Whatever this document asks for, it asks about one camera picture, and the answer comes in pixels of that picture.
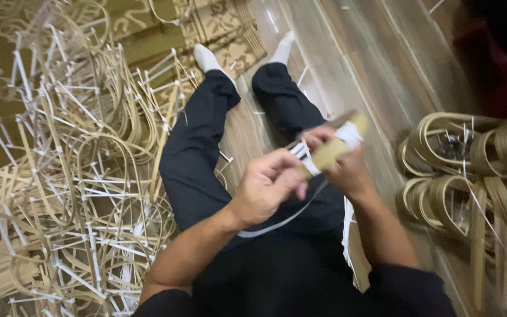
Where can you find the person's left hand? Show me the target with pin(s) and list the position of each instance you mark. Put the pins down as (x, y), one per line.
(262, 185)

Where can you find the person's right hand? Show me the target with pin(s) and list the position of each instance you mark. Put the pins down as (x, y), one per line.
(346, 171)

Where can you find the person's right fingers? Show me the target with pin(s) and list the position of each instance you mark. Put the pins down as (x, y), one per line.
(319, 135)

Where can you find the bent bamboo strip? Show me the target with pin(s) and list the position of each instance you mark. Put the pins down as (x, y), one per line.
(335, 147)

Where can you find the white plastic tie strip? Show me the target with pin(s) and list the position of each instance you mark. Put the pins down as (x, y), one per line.
(288, 215)

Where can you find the stack of bent bamboo hoops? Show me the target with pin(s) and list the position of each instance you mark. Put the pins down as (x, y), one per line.
(467, 176)

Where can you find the patterned beige rug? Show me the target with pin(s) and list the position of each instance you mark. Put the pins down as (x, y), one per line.
(183, 39)

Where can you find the heap of tied bamboo frames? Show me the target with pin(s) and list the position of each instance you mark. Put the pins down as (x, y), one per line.
(68, 176)

